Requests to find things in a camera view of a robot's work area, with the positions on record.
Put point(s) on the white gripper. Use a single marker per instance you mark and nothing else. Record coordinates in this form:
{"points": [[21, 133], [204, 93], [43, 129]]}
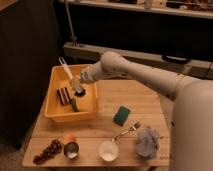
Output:
{"points": [[89, 74]]}

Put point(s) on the white handled dish brush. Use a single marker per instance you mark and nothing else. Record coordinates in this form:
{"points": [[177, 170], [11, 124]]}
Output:
{"points": [[70, 76]]}

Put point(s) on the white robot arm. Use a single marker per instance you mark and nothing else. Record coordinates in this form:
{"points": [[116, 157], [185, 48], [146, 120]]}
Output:
{"points": [[192, 122]]}

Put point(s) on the small metal cup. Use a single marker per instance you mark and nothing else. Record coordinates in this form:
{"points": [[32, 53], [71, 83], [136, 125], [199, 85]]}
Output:
{"points": [[71, 150]]}

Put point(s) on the striped brown white sponge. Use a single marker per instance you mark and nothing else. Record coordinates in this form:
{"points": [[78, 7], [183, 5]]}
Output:
{"points": [[63, 96]]}

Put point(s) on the green zucchini toy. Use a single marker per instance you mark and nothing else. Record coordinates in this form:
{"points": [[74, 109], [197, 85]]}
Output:
{"points": [[74, 105]]}

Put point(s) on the yellow plastic bin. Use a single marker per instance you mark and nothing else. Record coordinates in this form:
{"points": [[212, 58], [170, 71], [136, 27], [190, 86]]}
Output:
{"points": [[87, 104]]}

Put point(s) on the metal vertical pole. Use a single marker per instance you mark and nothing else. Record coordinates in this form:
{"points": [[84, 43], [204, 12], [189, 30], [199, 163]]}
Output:
{"points": [[73, 37]]}

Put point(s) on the green scrub sponge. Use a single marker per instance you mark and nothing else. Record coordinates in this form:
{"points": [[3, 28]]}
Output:
{"points": [[121, 115]]}

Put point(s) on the orange toy fruit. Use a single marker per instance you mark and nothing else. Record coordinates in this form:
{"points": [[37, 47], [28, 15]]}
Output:
{"points": [[69, 138]]}

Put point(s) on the dark grape bunch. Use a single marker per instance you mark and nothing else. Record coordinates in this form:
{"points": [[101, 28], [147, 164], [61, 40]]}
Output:
{"points": [[48, 153]]}

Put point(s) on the silver metal fork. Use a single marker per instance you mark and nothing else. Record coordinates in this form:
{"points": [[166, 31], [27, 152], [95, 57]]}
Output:
{"points": [[134, 127]]}

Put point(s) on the white bowl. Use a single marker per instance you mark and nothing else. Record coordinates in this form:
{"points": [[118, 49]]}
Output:
{"points": [[108, 151]]}

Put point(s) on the grey crumpled cloth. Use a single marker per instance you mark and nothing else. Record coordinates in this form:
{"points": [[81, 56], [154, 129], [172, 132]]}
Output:
{"points": [[148, 143]]}

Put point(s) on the grey metal shelf rail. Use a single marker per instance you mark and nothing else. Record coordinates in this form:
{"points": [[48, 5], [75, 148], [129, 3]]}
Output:
{"points": [[196, 68]]}

